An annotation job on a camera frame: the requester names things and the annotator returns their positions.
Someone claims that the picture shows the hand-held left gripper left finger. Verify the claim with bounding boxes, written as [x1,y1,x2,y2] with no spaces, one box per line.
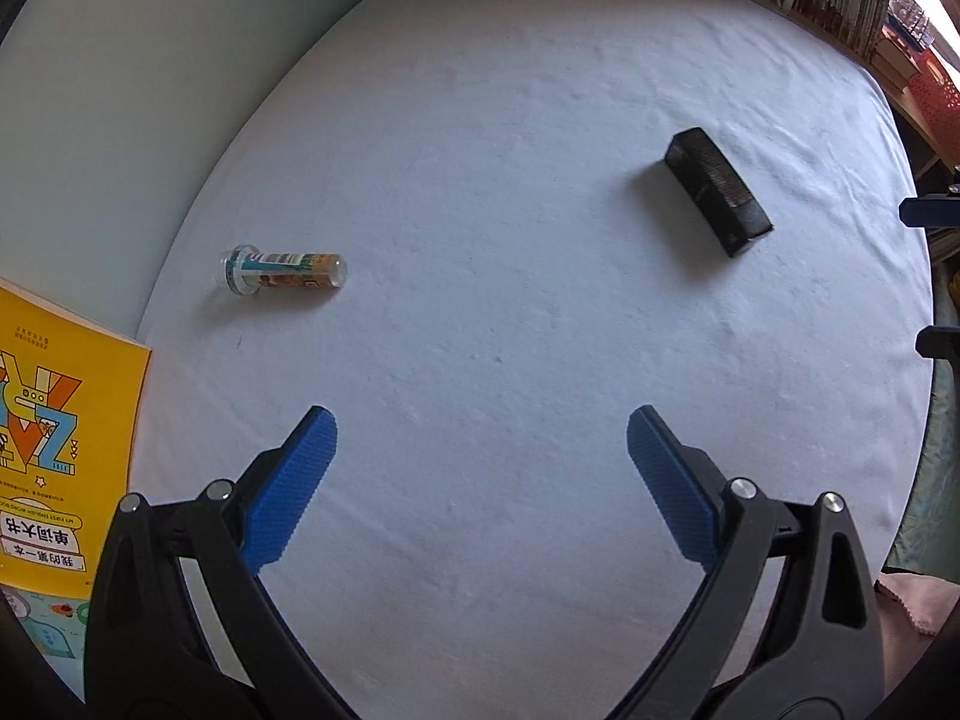
[84,405,353,720]

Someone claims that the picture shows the red perforated basket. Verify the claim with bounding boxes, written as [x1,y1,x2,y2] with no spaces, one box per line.
[898,52,960,137]

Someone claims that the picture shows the green patterned cloth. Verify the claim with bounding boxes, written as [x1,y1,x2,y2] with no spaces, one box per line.
[883,420,940,572]

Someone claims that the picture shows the green elephant children's book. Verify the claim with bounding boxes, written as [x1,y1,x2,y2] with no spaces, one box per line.
[0,585,92,662]

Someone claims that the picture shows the pink cloth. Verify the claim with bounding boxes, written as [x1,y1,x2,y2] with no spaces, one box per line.
[874,568,960,638]

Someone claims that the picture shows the wooden bookshelf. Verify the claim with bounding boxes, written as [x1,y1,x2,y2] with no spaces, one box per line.
[780,0,960,271]

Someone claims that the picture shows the black rectangular box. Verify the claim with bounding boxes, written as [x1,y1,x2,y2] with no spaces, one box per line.
[664,127,773,257]

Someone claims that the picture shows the clear plastic tube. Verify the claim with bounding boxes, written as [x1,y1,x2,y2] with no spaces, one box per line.
[220,244,350,297]

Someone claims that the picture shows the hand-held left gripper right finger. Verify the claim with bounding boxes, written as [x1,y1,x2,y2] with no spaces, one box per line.
[611,405,882,720]

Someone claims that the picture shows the yellow children's book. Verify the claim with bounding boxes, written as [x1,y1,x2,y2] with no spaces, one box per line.
[0,277,155,593]

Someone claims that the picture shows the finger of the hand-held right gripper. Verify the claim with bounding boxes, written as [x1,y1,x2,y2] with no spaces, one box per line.
[898,184,960,227]
[916,324,960,362]

